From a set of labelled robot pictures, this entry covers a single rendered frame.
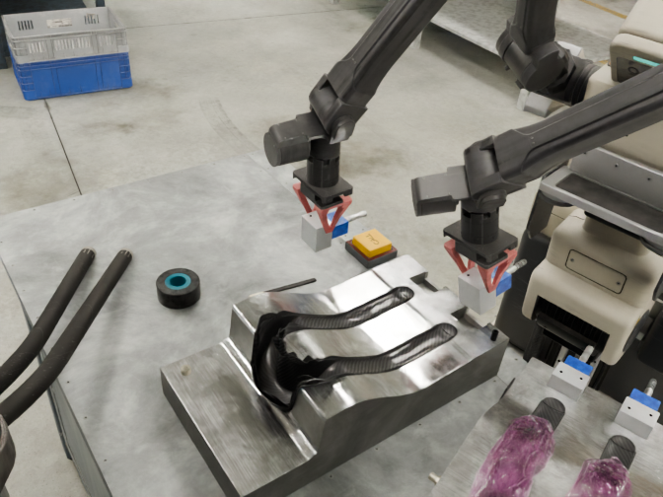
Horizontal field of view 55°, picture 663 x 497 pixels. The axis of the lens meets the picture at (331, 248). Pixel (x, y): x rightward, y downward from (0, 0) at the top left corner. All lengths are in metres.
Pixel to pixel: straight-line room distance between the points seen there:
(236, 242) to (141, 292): 0.24
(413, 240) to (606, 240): 1.51
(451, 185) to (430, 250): 1.85
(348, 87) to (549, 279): 0.66
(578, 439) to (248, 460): 0.48
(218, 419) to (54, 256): 0.57
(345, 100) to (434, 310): 0.39
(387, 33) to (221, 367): 0.56
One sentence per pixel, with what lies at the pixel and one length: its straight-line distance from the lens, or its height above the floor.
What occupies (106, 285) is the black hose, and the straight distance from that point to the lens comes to 1.19.
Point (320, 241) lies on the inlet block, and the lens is 1.16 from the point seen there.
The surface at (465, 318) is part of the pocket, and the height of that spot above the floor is 0.86.
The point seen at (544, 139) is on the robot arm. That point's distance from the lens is 0.83.
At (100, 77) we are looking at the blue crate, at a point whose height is 0.09.
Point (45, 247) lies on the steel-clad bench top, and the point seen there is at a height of 0.80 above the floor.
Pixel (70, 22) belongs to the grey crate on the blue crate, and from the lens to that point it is 4.31.
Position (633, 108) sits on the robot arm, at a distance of 0.78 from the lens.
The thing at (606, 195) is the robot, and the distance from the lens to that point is 1.26.
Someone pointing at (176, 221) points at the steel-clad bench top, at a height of 0.80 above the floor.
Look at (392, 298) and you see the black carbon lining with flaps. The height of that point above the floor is 0.88.
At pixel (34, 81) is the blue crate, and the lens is 3.99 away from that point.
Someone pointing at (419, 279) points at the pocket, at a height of 0.87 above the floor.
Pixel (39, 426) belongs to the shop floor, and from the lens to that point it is 2.14.
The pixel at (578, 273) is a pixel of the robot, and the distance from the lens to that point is 1.43.
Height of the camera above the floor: 1.62
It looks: 37 degrees down
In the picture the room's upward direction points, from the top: 5 degrees clockwise
